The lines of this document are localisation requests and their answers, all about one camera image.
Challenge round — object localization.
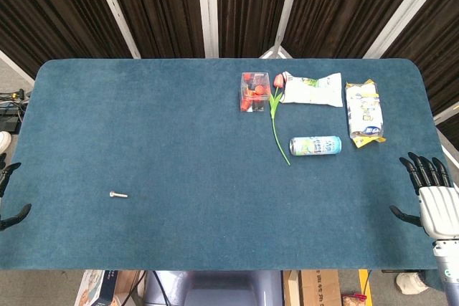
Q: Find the colourful printed box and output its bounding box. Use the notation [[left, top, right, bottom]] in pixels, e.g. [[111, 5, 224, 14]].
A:
[[73, 269, 120, 306]]

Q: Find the white yellow snack pack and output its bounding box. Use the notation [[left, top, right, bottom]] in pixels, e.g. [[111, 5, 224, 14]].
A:
[[344, 79, 388, 149]]

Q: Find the dark brown curtain panel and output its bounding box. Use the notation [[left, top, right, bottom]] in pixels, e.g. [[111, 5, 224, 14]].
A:
[[216, 0, 295, 59], [102, 0, 208, 59], [379, 0, 459, 138], [0, 0, 132, 80], [282, 0, 430, 59]]

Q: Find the blue table cloth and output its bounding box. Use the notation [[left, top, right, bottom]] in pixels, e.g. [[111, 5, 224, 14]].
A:
[[0, 58, 448, 272]]

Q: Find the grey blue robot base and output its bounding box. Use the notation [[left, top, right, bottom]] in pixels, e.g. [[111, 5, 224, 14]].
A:
[[144, 270, 285, 306]]

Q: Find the white partition post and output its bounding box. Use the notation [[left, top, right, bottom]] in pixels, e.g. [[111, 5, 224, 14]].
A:
[[432, 100, 459, 126], [88, 0, 142, 59], [362, 0, 441, 59], [258, 0, 306, 59], [196, 0, 220, 59]]

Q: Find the black cables and power strip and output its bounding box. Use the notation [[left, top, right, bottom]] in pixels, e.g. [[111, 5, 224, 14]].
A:
[[0, 88, 30, 134]]

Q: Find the artificial orange tulip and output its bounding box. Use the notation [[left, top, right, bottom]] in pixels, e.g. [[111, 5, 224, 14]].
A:
[[268, 73, 292, 167]]

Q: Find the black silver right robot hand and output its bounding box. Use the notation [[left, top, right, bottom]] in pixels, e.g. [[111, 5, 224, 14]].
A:
[[389, 151, 459, 241]]

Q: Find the white green snack bag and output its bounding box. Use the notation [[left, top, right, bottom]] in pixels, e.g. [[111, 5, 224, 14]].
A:
[[279, 71, 344, 108]]

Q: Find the clear box with orange parts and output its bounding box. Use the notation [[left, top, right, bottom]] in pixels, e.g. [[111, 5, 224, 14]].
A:
[[239, 72, 271, 114]]

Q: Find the plain brown cardboard box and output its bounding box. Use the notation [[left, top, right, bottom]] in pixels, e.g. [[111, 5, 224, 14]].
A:
[[113, 270, 145, 306]]

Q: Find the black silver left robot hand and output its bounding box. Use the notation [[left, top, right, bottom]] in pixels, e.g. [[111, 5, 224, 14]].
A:
[[0, 161, 32, 231]]

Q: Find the light blue drink can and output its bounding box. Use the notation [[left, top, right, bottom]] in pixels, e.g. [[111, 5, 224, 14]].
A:
[[288, 135, 342, 158]]

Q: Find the black cable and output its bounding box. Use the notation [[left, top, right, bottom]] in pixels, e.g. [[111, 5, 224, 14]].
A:
[[151, 270, 170, 306]]

